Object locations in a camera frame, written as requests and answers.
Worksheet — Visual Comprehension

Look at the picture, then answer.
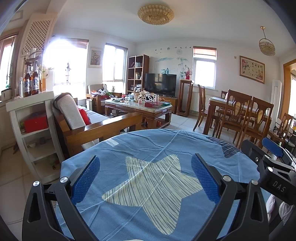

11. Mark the white standing air conditioner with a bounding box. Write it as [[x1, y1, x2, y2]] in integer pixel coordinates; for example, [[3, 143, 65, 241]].
[[270, 79, 282, 121]]

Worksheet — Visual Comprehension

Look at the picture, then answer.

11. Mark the red cushion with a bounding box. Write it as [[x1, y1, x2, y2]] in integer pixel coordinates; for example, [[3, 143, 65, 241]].
[[78, 108, 92, 126]]

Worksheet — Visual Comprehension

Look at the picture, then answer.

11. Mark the wooden door frame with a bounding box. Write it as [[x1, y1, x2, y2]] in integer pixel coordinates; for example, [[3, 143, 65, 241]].
[[282, 59, 296, 121]]

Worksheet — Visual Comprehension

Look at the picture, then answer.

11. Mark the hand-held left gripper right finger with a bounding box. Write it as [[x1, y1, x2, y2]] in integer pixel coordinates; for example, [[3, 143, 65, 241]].
[[191, 153, 270, 241]]

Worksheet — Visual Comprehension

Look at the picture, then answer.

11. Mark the wooden bookshelf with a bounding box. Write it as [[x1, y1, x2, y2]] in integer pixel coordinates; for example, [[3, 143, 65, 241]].
[[127, 54, 149, 94]]

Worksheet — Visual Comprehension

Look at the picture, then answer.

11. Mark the white lattice panel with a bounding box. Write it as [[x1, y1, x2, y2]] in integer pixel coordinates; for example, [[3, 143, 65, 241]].
[[16, 13, 58, 92]]

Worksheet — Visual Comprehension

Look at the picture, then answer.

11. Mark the framed floral picture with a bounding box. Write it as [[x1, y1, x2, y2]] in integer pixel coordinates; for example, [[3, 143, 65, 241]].
[[239, 56, 265, 84]]

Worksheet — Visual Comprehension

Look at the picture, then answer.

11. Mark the wooden armchair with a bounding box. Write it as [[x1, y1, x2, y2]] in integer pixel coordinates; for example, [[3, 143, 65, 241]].
[[86, 83, 122, 114]]

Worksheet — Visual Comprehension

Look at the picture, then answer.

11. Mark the wooden dining chair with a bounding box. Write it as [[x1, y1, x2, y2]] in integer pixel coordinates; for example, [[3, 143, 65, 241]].
[[268, 113, 295, 151], [216, 89, 252, 142], [236, 97, 274, 149], [193, 85, 220, 132]]

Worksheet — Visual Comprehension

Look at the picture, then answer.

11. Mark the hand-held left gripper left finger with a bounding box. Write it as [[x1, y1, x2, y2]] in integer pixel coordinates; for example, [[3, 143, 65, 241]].
[[22, 155, 101, 241]]

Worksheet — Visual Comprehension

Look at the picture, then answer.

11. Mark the red box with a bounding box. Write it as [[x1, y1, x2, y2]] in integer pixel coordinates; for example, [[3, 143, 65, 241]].
[[24, 115, 49, 133]]

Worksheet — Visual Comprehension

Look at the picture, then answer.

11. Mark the window with roller blind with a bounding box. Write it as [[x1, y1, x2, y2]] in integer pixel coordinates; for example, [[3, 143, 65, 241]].
[[46, 38, 89, 100], [193, 46, 218, 90], [103, 43, 128, 82]]

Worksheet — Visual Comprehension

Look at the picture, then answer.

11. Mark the beer bottle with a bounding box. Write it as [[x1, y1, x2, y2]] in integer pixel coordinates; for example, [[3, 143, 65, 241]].
[[31, 63, 40, 95], [23, 65, 32, 97]]

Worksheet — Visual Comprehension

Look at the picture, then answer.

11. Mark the small framed flower picture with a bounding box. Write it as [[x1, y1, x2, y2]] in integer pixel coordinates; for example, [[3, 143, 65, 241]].
[[88, 47, 103, 69]]

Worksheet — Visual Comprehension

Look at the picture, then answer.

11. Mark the gold pendant lamp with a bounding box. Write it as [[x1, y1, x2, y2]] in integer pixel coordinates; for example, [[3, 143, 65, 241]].
[[258, 26, 276, 56]]

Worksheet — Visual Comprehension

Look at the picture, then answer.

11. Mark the wooden sofa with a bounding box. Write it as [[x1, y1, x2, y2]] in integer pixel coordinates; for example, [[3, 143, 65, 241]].
[[52, 93, 143, 158]]

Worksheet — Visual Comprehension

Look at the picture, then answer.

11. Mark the white shelf unit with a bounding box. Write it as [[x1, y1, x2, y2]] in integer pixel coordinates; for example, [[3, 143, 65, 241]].
[[6, 91, 66, 184]]

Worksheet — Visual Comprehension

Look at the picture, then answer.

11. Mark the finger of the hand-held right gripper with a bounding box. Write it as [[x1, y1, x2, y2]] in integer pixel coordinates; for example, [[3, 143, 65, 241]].
[[262, 137, 296, 171], [241, 140, 292, 182]]

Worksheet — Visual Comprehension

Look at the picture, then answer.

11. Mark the person's right hand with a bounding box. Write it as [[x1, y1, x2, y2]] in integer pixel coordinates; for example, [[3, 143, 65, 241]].
[[265, 195, 295, 225]]

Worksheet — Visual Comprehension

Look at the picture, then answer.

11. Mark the wood framed window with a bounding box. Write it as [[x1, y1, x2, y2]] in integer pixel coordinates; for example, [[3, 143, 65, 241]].
[[0, 35, 18, 93]]

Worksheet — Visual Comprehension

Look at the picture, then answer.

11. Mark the gold crystal ceiling lamp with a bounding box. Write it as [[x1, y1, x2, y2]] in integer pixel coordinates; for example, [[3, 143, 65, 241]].
[[137, 5, 174, 24]]

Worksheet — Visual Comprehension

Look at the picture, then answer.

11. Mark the blue star-print tablecloth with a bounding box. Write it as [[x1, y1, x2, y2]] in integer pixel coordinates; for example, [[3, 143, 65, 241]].
[[54, 129, 271, 241]]

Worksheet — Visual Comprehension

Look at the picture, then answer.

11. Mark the flat screen television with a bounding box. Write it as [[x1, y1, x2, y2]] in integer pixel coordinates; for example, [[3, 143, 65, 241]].
[[144, 73, 177, 97]]

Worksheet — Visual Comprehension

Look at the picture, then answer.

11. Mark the tall wooden plant stand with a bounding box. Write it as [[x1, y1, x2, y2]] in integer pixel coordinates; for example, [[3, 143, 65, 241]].
[[179, 79, 193, 117]]

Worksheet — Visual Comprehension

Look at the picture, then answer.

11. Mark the wooden dining table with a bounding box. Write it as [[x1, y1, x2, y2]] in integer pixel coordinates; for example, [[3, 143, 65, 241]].
[[202, 97, 272, 149]]

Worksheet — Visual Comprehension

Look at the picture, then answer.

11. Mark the wooden television cabinet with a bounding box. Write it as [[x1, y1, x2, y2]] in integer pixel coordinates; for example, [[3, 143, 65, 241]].
[[159, 95, 178, 114]]

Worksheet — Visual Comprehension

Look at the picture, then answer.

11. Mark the wooden coffee table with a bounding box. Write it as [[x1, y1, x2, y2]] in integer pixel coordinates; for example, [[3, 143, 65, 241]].
[[105, 96, 173, 130]]

